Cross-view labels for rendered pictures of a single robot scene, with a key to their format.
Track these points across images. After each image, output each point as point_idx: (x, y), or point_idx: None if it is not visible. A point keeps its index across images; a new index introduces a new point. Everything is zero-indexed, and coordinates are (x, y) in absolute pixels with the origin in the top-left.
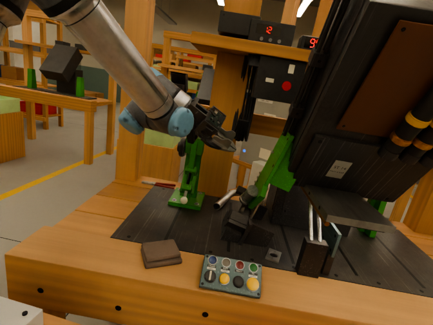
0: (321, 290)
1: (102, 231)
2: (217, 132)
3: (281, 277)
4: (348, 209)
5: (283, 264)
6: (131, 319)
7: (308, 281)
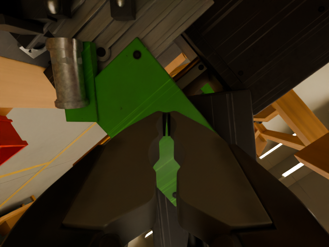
0: (50, 88)
1: None
2: (199, 237)
3: (15, 75)
4: None
5: (40, 57)
6: None
7: (47, 79)
